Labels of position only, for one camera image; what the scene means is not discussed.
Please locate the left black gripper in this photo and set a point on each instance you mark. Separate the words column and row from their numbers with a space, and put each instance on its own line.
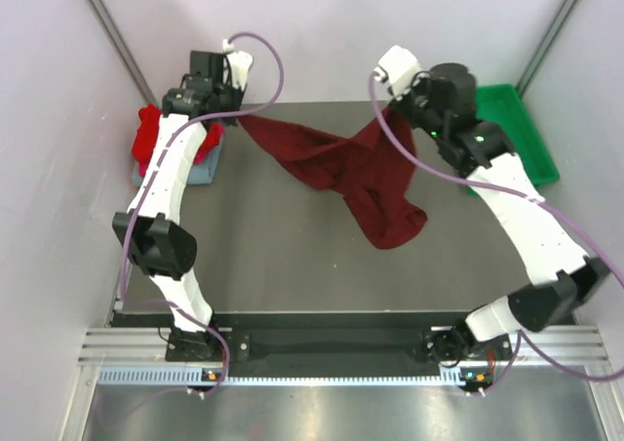
column 236, row 91

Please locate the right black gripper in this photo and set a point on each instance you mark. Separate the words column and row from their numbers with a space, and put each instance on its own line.
column 419, row 83

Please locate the dark red t shirt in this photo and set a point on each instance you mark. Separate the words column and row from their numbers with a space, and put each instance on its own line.
column 367, row 170

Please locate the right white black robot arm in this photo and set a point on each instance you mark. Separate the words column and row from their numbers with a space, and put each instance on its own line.
column 562, row 276

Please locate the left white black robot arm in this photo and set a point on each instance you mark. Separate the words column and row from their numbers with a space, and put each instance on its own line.
column 149, row 230

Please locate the green plastic bin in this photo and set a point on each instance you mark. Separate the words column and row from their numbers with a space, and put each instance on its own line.
column 502, row 104

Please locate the folded bright red t shirt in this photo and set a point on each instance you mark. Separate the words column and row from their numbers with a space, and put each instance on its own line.
column 150, row 116

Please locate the folded grey blue t shirt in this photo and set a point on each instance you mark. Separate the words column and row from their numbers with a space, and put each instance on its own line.
column 199, row 174

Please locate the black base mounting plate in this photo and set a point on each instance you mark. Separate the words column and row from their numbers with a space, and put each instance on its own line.
column 416, row 344

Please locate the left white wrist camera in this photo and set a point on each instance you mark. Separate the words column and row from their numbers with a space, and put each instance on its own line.
column 238, row 64

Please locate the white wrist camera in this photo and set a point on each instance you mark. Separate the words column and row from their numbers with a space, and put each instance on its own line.
column 397, row 68
column 238, row 64

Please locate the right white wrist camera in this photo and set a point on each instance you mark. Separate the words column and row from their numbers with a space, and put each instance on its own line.
column 397, row 68

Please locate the left corner aluminium post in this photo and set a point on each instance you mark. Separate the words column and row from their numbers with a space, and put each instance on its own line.
column 121, row 48

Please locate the corner aluminium post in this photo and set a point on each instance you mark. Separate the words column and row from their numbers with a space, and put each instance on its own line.
column 121, row 48
column 555, row 26

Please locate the right corner aluminium post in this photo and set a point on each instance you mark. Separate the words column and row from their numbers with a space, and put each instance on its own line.
column 555, row 26

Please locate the aluminium frame rail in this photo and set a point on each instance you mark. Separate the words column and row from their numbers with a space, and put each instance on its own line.
column 568, row 345

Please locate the slotted grey cable duct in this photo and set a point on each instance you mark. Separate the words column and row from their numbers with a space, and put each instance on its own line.
column 195, row 376

